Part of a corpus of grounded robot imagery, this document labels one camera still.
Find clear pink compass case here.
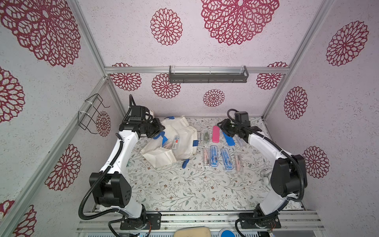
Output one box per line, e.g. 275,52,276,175
203,148,210,168
235,154,243,172

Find white canvas bag blue handles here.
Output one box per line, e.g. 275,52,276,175
140,116,198,168

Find clear green stationery pack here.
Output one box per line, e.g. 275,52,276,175
203,131,210,144

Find clear blue compass set case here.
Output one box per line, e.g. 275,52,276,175
210,145,219,167

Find small clear stationery pack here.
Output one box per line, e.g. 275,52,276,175
195,130,202,146

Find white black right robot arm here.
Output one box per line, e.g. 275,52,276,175
217,119,308,216

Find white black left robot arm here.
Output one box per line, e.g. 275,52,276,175
81,118,165,220

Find clear stationery pack in bag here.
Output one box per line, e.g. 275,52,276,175
162,135,180,150

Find white alarm clock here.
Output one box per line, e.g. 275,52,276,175
260,168,272,186

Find blue round object at base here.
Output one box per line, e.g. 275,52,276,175
218,229,236,237

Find beige cushion at base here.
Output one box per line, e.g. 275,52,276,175
173,227,212,237

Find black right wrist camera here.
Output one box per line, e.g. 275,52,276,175
235,111,251,126

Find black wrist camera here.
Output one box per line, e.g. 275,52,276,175
235,111,251,126
130,106,150,121

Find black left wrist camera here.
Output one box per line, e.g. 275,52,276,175
130,106,150,121

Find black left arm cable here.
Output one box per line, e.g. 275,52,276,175
78,134,131,220

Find black wire wall rack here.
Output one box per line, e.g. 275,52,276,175
77,93,109,134

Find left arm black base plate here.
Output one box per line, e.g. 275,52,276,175
120,212,162,231

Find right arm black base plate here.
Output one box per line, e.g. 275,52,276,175
239,211,281,229

